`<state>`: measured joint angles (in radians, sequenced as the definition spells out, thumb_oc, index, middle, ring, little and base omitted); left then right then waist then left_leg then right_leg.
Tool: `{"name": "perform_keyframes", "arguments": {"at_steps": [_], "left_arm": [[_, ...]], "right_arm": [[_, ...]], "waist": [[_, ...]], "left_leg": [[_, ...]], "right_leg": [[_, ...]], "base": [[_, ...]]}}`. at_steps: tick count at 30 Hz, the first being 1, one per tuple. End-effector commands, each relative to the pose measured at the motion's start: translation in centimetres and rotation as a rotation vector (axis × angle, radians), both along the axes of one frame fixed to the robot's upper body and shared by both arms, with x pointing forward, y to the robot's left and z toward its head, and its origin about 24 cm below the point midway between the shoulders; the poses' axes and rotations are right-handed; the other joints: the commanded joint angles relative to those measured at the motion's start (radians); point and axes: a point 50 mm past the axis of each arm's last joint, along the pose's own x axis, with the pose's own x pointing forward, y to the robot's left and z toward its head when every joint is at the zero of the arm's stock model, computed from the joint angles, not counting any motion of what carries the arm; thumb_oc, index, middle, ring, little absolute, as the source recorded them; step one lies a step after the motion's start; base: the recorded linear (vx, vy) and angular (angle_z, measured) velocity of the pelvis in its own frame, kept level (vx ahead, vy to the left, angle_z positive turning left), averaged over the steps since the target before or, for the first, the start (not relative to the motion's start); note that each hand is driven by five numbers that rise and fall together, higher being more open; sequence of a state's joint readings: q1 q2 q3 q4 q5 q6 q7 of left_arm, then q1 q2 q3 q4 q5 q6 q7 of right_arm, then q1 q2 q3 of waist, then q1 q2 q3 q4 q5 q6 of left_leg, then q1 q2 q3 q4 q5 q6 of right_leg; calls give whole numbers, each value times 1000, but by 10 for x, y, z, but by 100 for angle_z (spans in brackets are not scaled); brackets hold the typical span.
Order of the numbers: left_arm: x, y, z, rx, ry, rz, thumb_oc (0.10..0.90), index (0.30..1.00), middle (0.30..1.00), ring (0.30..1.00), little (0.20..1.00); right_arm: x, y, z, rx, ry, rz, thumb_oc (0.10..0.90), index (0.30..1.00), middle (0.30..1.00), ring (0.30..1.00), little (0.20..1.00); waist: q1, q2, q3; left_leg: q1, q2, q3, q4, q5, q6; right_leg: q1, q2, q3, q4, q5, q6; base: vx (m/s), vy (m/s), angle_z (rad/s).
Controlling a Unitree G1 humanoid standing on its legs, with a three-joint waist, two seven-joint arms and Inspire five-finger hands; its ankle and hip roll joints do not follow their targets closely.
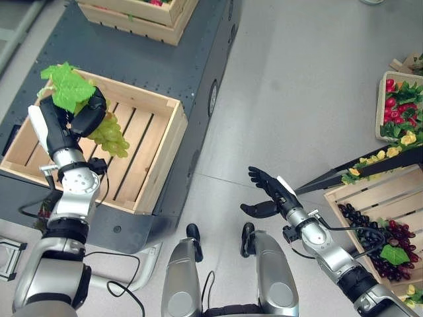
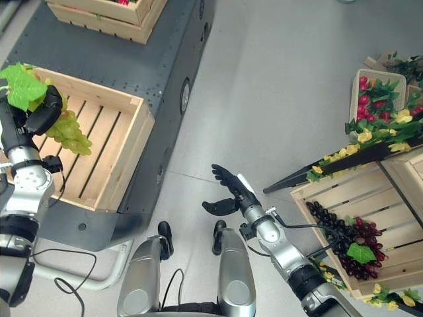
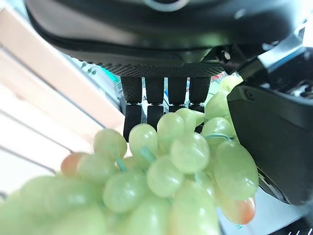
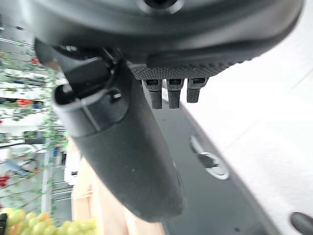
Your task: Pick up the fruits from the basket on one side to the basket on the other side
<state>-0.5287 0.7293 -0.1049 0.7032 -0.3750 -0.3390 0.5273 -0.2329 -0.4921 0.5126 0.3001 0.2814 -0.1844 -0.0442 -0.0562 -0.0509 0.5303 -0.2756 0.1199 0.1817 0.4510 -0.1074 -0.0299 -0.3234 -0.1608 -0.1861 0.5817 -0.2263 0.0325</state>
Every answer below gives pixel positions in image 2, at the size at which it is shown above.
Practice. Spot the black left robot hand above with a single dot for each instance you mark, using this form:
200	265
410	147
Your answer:
44	117

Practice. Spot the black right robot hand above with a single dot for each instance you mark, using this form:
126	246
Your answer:
236	193

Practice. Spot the green grape bunch with leaf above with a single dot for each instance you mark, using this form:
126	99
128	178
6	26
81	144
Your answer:
71	137

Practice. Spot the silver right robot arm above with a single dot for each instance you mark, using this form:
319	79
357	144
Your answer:
281	246

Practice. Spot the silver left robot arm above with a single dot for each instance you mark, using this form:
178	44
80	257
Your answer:
28	185

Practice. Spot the dark right robot foot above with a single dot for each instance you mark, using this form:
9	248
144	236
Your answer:
218	234

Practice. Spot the dark robot foot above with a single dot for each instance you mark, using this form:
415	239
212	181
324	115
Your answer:
218	234
165	234

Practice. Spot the empty slatted wooden crate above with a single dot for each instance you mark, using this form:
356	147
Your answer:
109	132

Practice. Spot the dark grey metal platform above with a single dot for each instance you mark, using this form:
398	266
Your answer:
105	69

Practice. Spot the silver right robot leg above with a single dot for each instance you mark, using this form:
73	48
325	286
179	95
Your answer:
236	274

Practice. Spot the dark left robot foot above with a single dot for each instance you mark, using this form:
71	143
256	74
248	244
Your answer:
165	234

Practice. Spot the black grape bunch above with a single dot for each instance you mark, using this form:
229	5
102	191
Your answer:
325	216

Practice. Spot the wooden crate holding grapes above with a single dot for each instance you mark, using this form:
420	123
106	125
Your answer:
350	193

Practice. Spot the stacked wooden crate with fruit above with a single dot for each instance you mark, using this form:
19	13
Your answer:
125	24

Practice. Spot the dark robot torso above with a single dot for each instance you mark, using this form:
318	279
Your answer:
188	309

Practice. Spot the red grape bunch with leaf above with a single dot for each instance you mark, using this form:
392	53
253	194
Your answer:
367	230

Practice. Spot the yellow flower leaf garland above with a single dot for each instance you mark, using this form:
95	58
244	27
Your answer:
365	135
383	292

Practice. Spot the white platform base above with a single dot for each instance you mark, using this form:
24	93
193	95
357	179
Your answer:
99	270

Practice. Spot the red fruit sprigs with leaves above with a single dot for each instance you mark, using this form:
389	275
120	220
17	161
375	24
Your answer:
380	95

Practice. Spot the pale wooden crate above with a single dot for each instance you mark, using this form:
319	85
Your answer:
411	171

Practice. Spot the brown cardboard pieces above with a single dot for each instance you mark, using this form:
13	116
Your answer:
375	61

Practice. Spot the beige pulp tray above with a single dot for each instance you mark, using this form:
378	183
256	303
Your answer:
400	81

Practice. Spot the small beige tray with fruit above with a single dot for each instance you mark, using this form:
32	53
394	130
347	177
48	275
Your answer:
415	105

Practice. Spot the dark green foliage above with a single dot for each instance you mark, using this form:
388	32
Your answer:
408	66

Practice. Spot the black metal frame stand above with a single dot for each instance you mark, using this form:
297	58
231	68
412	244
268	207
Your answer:
360	158

